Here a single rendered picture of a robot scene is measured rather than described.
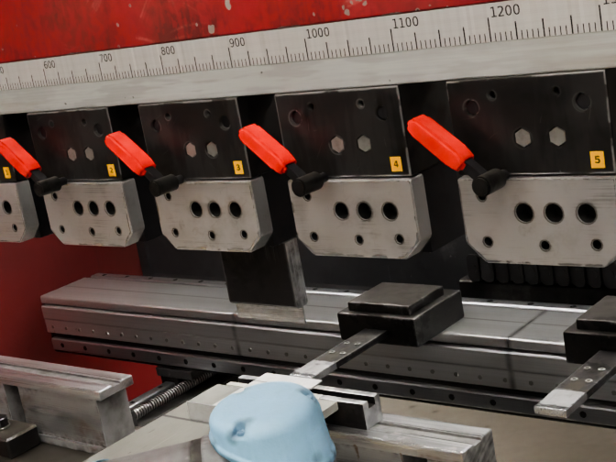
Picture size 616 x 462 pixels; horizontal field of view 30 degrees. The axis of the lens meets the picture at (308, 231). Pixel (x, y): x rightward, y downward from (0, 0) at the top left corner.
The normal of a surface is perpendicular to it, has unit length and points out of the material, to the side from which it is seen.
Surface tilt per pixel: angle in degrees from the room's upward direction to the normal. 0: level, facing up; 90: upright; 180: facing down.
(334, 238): 90
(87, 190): 90
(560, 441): 0
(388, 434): 0
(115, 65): 90
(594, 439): 0
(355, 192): 90
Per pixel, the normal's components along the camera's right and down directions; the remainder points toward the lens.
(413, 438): -0.17, -0.96
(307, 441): 0.66, 0.02
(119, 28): -0.62, 0.29
